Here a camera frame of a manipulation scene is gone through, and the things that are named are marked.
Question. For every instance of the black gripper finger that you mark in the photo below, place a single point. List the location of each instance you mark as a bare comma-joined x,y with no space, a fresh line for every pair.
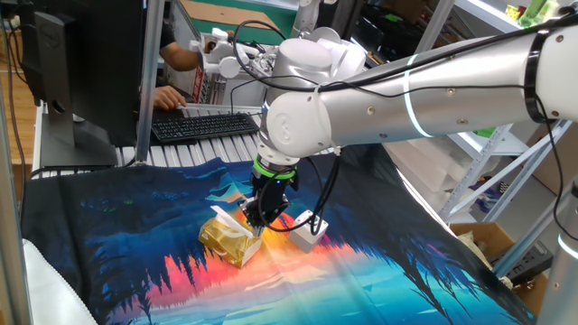
279,212
252,212

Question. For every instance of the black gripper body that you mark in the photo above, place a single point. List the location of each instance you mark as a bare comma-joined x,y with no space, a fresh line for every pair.
273,198

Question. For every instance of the white napkin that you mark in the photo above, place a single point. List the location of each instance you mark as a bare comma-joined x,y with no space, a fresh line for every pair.
226,216

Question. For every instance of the bare person forearm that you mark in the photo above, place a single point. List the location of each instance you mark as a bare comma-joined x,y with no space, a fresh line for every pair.
180,56

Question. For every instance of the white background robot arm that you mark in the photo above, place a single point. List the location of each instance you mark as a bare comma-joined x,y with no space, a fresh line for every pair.
307,13

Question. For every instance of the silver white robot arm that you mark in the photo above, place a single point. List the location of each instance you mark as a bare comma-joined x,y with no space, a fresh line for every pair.
429,104

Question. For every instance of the bare person hand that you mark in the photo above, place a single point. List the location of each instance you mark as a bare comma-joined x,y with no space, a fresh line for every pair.
169,97

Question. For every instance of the white box with green button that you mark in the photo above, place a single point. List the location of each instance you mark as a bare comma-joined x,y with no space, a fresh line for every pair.
302,241

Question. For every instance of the gold tissue pack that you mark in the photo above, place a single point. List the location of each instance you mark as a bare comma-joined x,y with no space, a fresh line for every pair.
221,241

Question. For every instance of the black keyboard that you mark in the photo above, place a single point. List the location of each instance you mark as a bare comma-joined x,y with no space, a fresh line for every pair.
198,126

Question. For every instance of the colourful forest print cloth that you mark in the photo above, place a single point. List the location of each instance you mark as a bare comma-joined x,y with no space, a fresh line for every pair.
135,225

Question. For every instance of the white box with red side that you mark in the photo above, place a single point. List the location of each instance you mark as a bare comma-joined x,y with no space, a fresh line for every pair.
198,81

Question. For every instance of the white plastic device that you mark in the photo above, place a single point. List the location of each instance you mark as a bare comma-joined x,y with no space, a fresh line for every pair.
228,65

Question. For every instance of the white foam blocks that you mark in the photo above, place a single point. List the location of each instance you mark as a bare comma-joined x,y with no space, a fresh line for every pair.
420,167

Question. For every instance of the white round plastic shell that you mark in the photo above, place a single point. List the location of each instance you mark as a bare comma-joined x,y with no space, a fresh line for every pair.
347,56

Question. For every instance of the brown cardboard sheet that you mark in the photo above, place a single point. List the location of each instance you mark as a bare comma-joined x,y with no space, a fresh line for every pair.
212,11

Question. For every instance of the brown cardboard box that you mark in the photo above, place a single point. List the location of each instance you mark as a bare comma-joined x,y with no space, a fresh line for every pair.
487,234

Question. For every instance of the black computer monitor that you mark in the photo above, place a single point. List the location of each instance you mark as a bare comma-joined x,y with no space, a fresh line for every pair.
99,67

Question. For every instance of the white stitched chair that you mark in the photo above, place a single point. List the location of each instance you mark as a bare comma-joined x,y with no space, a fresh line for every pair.
49,289

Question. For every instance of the green plastic item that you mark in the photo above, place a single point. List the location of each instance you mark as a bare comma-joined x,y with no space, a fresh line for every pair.
485,132

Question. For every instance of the white metal shelf rack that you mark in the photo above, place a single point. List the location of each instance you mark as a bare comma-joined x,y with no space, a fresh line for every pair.
510,146

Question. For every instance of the bluish aluminium beam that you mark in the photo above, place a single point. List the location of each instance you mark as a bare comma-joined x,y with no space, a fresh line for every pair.
524,239

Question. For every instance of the black flat device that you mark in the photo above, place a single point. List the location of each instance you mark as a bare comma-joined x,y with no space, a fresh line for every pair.
528,264

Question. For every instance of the silver aluminium post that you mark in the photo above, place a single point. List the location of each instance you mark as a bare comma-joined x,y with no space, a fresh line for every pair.
151,67
11,248

